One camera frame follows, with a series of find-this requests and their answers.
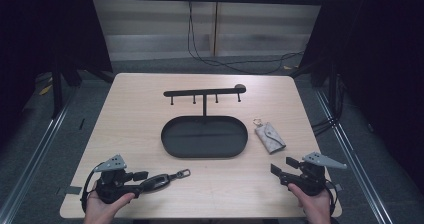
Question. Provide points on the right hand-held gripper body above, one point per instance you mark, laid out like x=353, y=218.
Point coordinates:
x=311, y=179

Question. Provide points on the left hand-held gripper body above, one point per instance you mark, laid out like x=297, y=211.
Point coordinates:
x=113, y=184

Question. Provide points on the black car key with clip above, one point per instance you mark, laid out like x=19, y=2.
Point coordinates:
x=156, y=182

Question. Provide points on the person's right hand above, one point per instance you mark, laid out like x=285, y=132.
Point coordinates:
x=316, y=209

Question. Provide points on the person's left hand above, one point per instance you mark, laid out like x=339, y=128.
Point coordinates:
x=100, y=212

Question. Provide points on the grey key pouch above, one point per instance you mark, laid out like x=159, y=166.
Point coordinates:
x=270, y=137

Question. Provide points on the grey tape strip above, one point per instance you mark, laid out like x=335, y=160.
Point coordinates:
x=70, y=190

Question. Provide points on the small black floor tape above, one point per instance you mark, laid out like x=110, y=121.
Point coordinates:
x=82, y=124

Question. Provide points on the black key rack with tray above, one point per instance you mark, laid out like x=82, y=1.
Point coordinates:
x=204, y=137

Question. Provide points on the black stand leg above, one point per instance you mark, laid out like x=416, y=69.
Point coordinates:
x=57, y=90

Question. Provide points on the yellow floor scrap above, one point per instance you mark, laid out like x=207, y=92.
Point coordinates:
x=45, y=90

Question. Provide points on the dark curtain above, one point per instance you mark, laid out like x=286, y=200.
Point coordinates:
x=380, y=50
x=40, y=27

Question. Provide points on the metal floor rail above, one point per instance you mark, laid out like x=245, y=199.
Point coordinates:
x=30, y=165
x=356, y=164

